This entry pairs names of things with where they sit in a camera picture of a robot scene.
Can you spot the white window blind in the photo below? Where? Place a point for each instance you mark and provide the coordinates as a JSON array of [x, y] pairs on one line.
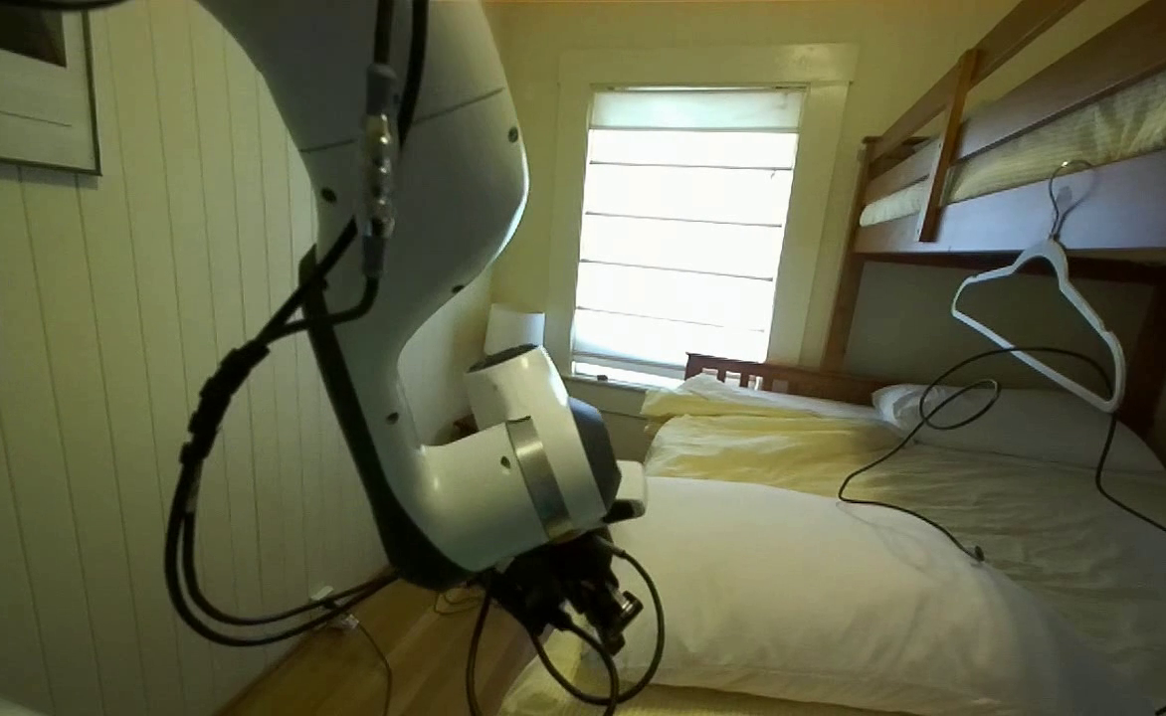
[[685, 240]]

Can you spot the wooden bunk bed frame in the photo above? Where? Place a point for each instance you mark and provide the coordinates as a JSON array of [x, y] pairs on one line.
[[1110, 199]]

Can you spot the large white pillow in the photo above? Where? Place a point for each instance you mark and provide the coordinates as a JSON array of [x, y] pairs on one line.
[[793, 596]]

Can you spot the white plastic clothes hanger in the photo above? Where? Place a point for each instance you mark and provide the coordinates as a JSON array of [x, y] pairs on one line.
[[1086, 318]]

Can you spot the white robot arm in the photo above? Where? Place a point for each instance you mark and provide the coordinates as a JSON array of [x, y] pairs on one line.
[[424, 264]]

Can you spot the small white pillow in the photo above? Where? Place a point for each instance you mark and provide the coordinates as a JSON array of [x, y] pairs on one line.
[[1033, 424]]

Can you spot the bunk mattress with pale sheet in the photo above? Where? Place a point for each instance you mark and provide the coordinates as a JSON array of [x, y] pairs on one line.
[[1110, 123]]

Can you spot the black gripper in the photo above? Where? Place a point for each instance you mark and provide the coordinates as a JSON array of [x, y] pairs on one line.
[[565, 591]]

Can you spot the white framed wall picture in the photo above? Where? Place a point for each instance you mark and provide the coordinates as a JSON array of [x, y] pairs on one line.
[[23, 93]]

